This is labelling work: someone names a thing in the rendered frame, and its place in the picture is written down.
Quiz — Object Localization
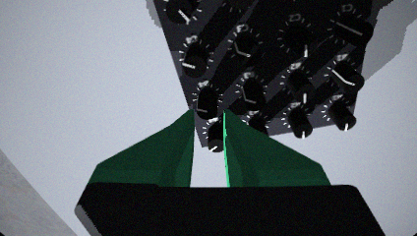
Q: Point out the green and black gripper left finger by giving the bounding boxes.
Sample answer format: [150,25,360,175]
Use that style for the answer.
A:
[87,109,195,187]

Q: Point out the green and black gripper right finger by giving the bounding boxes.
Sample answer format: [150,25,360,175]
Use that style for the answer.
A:
[223,109,331,187]

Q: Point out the black knob box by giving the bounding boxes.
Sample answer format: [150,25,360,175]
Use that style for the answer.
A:
[153,0,374,152]

